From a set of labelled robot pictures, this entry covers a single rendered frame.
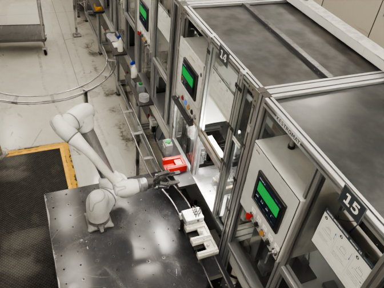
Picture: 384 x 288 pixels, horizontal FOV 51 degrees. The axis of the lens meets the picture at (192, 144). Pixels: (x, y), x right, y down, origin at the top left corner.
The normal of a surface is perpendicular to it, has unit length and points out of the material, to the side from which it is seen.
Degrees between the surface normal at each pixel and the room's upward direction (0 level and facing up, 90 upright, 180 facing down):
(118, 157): 0
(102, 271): 0
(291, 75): 0
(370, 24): 90
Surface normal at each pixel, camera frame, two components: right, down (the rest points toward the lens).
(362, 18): -0.93, 0.17
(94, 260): 0.10, -0.76
